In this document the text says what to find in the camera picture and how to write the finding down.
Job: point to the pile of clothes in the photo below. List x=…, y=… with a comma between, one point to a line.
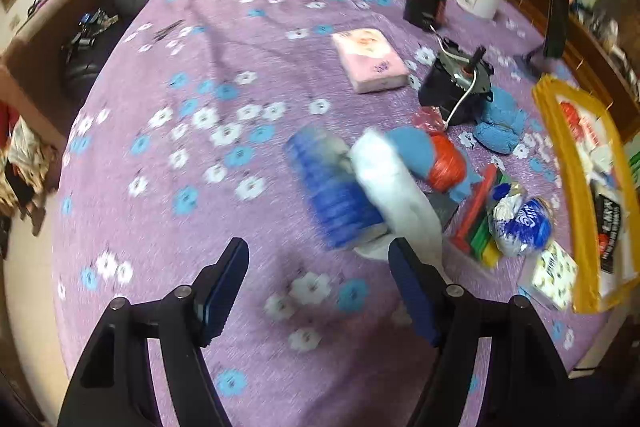
x=27, y=162

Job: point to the brown armchair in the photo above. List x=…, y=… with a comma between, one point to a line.
x=45, y=57

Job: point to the blue towel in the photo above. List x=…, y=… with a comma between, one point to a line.
x=500, y=124

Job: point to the small black box device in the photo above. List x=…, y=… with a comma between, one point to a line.
x=422, y=4

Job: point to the pile of small tools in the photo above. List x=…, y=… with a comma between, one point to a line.
x=87, y=34

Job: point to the pink tissue pack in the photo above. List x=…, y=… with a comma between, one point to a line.
x=370, y=57

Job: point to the yellow patterned tissue pack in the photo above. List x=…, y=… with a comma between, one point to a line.
x=550, y=277

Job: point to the purple floral tablecloth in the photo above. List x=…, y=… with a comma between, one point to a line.
x=200, y=182

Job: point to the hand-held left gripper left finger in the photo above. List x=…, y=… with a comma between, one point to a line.
x=225, y=292

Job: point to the black metal tweezers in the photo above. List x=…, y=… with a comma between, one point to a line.
x=169, y=31

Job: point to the black electric motor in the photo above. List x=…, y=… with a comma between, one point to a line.
x=445, y=89

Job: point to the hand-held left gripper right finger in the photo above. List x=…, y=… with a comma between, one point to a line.
x=415, y=292

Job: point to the blue microfiber cloth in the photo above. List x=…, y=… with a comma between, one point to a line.
x=412, y=152

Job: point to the blue white plastic bag ball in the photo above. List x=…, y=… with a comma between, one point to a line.
x=525, y=222

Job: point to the white cloth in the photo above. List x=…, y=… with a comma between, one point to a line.
x=395, y=187

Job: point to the yellow plastic bag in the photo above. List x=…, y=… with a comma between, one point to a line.
x=565, y=187

